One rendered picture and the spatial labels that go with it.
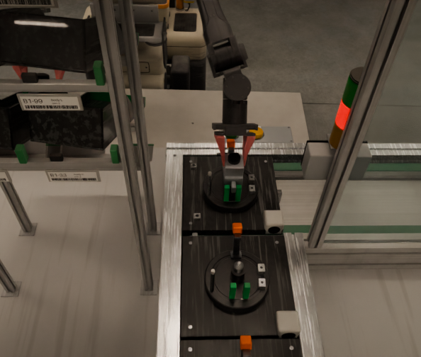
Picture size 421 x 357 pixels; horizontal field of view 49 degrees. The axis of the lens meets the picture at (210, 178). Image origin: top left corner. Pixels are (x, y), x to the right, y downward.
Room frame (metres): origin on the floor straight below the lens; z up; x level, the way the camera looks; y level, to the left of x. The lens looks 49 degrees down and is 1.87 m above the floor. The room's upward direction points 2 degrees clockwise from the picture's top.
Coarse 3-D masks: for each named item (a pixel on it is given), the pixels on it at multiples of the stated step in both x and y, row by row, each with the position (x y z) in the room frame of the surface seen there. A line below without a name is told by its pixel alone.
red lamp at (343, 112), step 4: (340, 104) 0.63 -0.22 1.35; (340, 108) 0.62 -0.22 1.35; (344, 108) 0.61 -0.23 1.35; (348, 108) 0.61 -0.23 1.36; (340, 112) 0.62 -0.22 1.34; (344, 112) 0.61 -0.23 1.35; (348, 112) 0.61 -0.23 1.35; (336, 116) 0.63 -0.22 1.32; (340, 116) 0.62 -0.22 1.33; (344, 116) 0.61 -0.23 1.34; (336, 120) 0.63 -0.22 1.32; (340, 120) 0.61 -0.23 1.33; (344, 120) 0.61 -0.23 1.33; (340, 124) 0.61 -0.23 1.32; (344, 124) 0.61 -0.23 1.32
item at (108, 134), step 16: (96, 96) 0.81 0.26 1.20; (128, 96) 0.80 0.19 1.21; (32, 112) 0.58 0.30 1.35; (48, 112) 0.57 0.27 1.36; (64, 112) 0.57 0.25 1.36; (80, 112) 0.57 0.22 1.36; (96, 112) 0.57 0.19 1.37; (112, 112) 0.61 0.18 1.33; (128, 112) 0.68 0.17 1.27; (32, 128) 0.56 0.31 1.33; (48, 128) 0.56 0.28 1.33; (64, 128) 0.56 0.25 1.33; (80, 128) 0.56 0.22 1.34; (96, 128) 0.56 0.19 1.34; (112, 128) 0.59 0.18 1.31; (64, 144) 0.55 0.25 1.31; (80, 144) 0.55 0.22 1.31; (96, 144) 0.54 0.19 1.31
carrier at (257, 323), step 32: (192, 256) 0.54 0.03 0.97; (224, 256) 0.53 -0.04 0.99; (256, 256) 0.53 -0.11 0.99; (192, 288) 0.46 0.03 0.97; (224, 288) 0.45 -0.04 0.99; (256, 288) 0.46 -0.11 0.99; (288, 288) 0.47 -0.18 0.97; (192, 320) 0.39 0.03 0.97; (224, 320) 0.39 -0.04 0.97; (256, 320) 0.39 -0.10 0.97; (288, 320) 0.39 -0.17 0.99
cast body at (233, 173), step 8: (232, 160) 0.72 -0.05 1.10; (240, 160) 0.73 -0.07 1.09; (224, 168) 0.72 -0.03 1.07; (232, 168) 0.71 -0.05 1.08; (240, 168) 0.71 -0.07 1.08; (224, 176) 0.71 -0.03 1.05; (232, 176) 0.71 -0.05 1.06; (240, 176) 0.71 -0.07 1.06; (224, 184) 0.70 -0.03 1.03; (232, 184) 0.69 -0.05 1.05; (240, 184) 0.70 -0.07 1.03; (232, 192) 0.68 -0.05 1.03
